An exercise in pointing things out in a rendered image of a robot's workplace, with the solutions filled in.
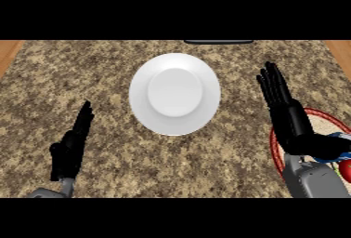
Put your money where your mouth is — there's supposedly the white plate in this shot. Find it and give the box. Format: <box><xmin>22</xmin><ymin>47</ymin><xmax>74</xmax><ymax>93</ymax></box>
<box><xmin>127</xmin><ymin>52</ymin><xmax>223</xmax><ymax>137</ymax></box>

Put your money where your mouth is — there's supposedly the blue and red can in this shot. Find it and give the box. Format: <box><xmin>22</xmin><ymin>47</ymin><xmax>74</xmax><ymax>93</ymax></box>
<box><xmin>314</xmin><ymin>131</ymin><xmax>351</xmax><ymax>184</ymax></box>

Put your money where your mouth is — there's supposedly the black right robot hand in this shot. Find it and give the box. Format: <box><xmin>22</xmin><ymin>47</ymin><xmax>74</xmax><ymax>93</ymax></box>
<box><xmin>255</xmin><ymin>60</ymin><xmax>351</xmax><ymax>161</ymax></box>

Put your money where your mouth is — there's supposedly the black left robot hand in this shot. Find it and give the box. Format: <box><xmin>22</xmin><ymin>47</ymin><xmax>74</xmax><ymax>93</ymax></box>
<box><xmin>49</xmin><ymin>99</ymin><xmax>96</xmax><ymax>182</ymax></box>

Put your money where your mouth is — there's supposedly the red-rimmed beige placemat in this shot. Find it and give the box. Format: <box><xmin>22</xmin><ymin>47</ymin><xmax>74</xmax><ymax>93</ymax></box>
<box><xmin>268</xmin><ymin>107</ymin><xmax>351</xmax><ymax>184</ymax></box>

